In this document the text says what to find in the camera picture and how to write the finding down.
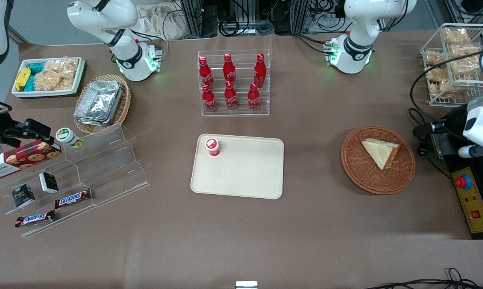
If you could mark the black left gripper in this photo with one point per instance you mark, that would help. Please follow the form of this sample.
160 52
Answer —
452 119

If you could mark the triangle sandwich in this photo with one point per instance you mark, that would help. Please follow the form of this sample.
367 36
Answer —
380 152

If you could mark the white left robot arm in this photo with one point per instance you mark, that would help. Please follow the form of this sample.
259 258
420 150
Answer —
358 40

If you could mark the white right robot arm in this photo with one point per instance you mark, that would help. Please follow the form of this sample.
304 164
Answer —
121 20

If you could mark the brown round wicker basket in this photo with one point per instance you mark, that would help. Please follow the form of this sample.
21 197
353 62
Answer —
366 178

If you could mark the tan oval wicker basket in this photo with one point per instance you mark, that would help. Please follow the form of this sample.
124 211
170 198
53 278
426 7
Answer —
124 104

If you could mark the beige plastic tray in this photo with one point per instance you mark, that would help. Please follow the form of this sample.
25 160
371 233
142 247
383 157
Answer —
245 172

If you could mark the red tartan cookie box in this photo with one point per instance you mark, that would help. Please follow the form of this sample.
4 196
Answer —
21 159

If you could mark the green lidded white jar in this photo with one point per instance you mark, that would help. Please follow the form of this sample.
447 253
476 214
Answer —
67 136

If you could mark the white rectangular bin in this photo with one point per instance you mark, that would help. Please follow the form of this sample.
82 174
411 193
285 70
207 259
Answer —
45 93

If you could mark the bagged fried snack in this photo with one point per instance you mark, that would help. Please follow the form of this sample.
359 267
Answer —
440 89
436 74
435 58
466 60
456 36

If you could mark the teal snack packet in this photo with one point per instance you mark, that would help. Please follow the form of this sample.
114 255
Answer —
36 67
30 83

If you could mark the yellow snack packet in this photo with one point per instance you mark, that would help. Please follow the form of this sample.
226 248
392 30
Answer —
22 78

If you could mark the small black box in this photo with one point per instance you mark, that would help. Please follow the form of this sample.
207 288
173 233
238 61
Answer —
49 182
23 196

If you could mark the clear bag of crackers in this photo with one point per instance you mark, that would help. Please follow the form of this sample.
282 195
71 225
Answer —
57 74

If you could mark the red emergency stop button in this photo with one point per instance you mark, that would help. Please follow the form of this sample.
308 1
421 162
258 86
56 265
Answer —
463 182

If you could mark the stack of foil trays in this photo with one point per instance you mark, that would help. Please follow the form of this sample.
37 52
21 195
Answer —
99 102

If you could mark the snickers chocolate bar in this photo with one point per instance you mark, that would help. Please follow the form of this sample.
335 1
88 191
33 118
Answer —
35 218
73 198

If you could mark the clear acrylic stepped shelf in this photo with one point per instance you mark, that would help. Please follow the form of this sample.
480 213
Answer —
109 160

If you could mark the black control box yellow panel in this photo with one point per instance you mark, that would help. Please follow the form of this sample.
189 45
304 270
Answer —
476 200

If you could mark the beige crumpled cloth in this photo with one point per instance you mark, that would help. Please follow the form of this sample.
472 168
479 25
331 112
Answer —
161 22

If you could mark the red cola bottle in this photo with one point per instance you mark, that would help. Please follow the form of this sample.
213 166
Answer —
230 98
253 99
209 100
229 70
205 74
260 71

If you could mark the red lidded small cup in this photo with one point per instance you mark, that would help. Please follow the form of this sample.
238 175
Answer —
212 146

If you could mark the clear acrylic bottle rack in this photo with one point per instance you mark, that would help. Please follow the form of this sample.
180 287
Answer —
241 113

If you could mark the brown table cover sheet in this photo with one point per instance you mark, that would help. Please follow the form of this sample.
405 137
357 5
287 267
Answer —
241 241

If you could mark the small white metal object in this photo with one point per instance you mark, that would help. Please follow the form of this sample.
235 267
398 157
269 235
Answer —
246 285

